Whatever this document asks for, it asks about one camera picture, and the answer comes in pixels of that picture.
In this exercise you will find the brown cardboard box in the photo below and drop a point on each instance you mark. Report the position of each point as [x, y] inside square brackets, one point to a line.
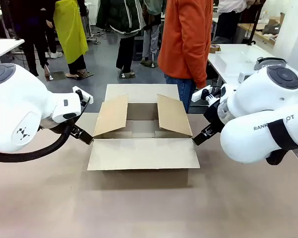
[139, 153]

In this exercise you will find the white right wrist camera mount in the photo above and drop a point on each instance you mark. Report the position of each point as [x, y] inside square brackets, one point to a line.
[201, 93]

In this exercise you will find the person in white shirt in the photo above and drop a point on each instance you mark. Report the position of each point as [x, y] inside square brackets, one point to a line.
[229, 17]

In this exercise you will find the person in black clothes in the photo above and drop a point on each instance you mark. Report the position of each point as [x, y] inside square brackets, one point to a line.
[33, 29]

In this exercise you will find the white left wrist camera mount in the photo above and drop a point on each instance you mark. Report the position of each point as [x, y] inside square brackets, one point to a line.
[82, 93]

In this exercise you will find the grey black headset device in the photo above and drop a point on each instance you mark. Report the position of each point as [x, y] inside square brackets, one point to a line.
[268, 64]

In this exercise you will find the black stand pole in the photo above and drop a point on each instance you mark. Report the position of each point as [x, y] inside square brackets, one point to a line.
[255, 22]

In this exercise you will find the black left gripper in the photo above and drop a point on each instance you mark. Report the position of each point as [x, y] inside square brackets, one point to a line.
[55, 125]

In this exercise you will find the person in dark green jacket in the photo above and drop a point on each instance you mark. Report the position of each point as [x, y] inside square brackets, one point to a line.
[124, 22]

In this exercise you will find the white rounded side table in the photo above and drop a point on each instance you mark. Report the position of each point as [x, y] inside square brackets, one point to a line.
[241, 62]

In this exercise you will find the person in grey trousers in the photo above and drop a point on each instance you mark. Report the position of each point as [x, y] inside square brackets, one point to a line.
[151, 37]

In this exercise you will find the person in orange hoodie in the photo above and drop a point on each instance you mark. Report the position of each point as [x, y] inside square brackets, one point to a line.
[185, 39]

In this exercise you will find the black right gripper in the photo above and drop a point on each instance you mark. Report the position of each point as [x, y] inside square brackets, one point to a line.
[213, 115]

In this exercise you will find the person in yellow apron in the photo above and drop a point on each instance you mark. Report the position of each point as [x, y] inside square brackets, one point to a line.
[70, 32]

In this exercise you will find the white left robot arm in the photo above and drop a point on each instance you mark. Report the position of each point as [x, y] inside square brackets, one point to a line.
[15, 111]

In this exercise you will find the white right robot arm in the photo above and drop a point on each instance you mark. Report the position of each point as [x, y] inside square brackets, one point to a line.
[250, 104]

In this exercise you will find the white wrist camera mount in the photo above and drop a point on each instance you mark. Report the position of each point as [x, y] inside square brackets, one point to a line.
[82, 93]
[201, 93]

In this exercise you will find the brown packing tape roll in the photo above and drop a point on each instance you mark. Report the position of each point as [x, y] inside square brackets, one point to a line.
[214, 48]

